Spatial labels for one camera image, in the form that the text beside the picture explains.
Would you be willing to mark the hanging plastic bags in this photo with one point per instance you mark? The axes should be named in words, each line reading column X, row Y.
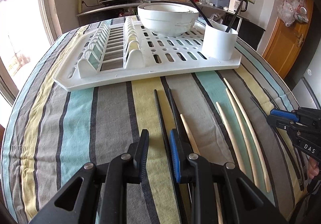
column 288, row 10

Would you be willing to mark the beige power strip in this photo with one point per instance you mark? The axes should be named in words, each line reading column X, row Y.
column 80, row 3

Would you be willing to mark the wooden door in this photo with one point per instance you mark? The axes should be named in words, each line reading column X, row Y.
column 280, row 45

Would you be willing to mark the steel shelf stand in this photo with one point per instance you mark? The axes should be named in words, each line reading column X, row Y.
column 100, row 10

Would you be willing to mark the small white bowl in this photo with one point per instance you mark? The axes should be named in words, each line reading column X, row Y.
column 165, row 9

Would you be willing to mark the black cabinet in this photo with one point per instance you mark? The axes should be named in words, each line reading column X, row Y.
column 250, row 33

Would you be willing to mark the person's right hand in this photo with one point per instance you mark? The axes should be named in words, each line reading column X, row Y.
column 314, row 169

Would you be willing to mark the wooden chopstick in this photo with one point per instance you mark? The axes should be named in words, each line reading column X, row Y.
column 247, row 124
column 240, row 134
column 188, row 131
column 228, row 133

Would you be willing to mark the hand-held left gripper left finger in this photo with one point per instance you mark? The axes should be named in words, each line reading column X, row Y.
column 144, row 163

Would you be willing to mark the white plastic dish rack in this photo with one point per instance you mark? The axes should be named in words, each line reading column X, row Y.
column 163, row 64

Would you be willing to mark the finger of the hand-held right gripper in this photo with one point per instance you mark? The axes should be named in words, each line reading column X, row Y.
column 279, row 113
column 277, row 121

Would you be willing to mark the large white bowl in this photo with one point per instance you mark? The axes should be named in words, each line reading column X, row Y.
column 163, row 24

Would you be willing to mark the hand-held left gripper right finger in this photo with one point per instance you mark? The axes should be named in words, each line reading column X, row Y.
column 175, row 157

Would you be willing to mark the clear storage box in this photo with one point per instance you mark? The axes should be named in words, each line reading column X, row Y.
column 218, row 0

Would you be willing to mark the window frame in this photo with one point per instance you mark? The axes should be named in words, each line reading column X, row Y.
column 49, row 0

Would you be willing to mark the white utensil cup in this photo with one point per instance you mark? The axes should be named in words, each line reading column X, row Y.
column 218, row 44

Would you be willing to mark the white electric kettle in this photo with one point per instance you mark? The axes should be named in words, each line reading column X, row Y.
column 234, row 4

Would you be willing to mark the striped tablecloth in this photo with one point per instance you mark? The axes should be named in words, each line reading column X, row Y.
column 82, row 118

